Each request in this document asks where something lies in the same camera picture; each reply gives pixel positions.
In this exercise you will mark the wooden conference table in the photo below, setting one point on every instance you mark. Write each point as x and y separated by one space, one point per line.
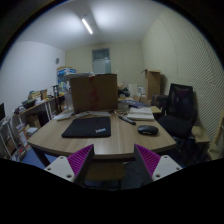
119 146

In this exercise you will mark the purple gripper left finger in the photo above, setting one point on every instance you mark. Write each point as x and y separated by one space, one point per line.
73 168

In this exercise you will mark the black office chair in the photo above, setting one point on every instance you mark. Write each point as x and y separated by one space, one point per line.
179 113

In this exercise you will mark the wooden side shelf desk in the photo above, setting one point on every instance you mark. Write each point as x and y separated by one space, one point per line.
40 114

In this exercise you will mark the black computer mouse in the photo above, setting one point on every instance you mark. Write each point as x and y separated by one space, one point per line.
147 129

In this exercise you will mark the large cardboard box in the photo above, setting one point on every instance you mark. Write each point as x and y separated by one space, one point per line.
94 93

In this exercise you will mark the white door with window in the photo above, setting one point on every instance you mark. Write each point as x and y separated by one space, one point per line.
101 61

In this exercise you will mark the ceiling fluorescent light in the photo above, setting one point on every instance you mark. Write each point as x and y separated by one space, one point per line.
87 26

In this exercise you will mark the black marker pen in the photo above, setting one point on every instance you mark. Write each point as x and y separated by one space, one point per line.
127 120

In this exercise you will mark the black mouse pad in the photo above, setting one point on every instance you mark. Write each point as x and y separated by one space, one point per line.
96 127

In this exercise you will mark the blue printed box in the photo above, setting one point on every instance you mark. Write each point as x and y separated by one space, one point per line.
62 73

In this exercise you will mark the tall cardboard box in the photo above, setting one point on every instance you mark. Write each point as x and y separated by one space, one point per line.
153 82

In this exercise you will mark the stack of white papers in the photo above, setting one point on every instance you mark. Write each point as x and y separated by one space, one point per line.
144 113

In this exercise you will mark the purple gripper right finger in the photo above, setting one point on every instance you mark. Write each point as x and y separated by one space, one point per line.
152 166

